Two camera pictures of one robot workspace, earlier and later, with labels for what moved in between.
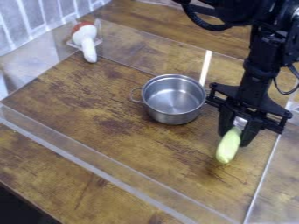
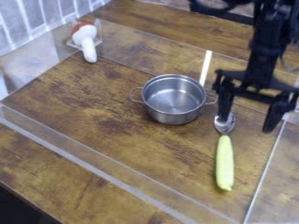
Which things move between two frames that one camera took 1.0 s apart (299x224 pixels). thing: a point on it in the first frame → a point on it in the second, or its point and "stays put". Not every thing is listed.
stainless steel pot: x=173 y=98 stays put
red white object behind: x=84 y=34 stays put
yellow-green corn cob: x=228 y=142 → x=224 y=152
